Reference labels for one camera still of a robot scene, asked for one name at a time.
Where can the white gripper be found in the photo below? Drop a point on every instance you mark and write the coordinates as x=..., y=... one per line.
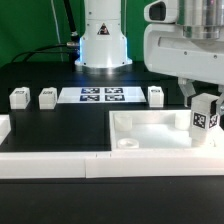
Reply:
x=185, y=38

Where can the white square table top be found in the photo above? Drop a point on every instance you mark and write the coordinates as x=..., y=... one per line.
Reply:
x=158, y=130

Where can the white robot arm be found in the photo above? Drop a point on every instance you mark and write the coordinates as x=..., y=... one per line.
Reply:
x=103, y=47

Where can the white U-shaped obstacle fence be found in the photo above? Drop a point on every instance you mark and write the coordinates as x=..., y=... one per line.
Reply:
x=119, y=163

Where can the white marker sheet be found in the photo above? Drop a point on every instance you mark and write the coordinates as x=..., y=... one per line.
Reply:
x=72, y=95

